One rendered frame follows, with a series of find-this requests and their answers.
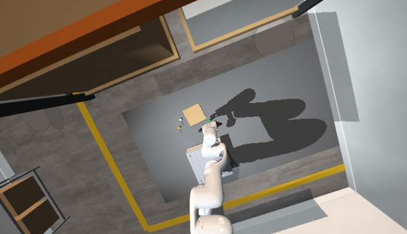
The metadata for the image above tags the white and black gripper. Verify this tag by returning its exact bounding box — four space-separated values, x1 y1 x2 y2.
198 120 222 134

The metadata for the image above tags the tan square mat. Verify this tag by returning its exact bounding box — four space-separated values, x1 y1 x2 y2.
182 103 206 126

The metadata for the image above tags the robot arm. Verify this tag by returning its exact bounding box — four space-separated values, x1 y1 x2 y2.
190 126 233 234

